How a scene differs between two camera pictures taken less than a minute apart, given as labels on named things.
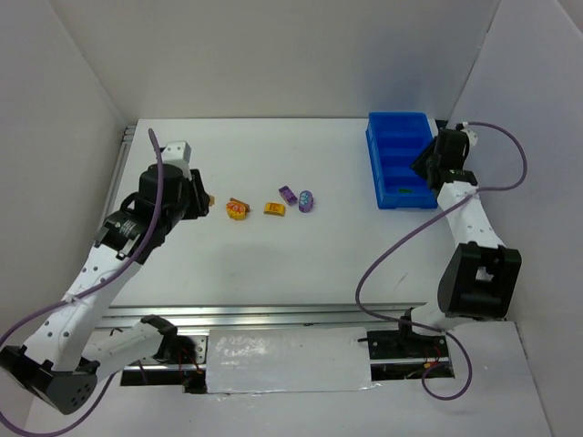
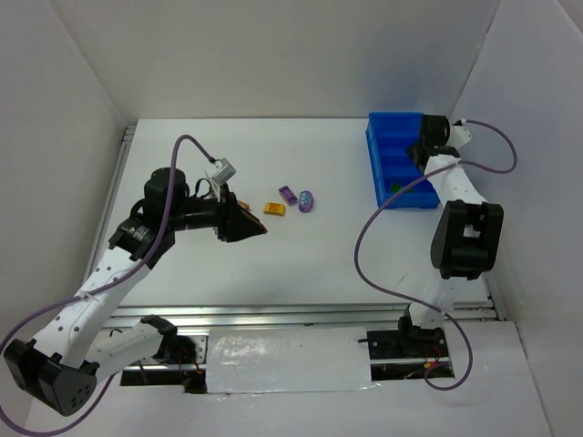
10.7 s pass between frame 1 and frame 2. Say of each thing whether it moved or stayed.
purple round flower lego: stayed
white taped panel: stayed
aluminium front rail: stayed
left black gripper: moved
